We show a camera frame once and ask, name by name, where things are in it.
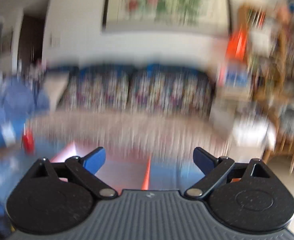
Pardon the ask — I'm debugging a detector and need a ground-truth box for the left floral cushion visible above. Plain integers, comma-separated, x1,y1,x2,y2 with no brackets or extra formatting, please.
59,68,129,112

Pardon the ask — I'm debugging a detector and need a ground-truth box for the floral cushion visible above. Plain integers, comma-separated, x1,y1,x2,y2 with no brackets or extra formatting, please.
128,64,213,117
59,68,129,112

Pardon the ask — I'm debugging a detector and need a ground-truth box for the wooden bookshelf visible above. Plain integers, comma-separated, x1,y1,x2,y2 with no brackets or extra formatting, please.
238,2,294,172

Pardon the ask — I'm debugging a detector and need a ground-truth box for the blue tablecloth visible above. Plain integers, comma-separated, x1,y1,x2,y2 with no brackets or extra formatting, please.
0,134,208,235

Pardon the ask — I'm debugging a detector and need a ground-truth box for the orange paper bag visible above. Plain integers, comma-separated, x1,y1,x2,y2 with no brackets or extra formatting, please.
225,27,247,62

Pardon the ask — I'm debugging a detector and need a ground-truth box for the sofa with quilted cover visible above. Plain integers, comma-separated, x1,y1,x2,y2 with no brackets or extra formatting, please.
27,64,229,157

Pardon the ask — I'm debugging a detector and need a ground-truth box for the blue bedsheet pile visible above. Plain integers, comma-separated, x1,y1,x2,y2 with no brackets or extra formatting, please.
0,76,49,149

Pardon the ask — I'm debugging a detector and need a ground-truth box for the beige pillow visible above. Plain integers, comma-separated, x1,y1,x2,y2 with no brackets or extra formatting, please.
43,73,69,112

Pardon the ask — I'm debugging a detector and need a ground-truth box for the right floral cushion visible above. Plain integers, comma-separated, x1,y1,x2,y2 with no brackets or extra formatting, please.
128,64,213,117

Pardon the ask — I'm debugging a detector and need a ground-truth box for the red soda can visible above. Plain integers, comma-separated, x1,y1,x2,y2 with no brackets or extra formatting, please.
21,126,35,155

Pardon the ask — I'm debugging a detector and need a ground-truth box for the framed floral painting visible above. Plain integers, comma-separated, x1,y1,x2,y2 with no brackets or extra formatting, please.
102,0,231,37

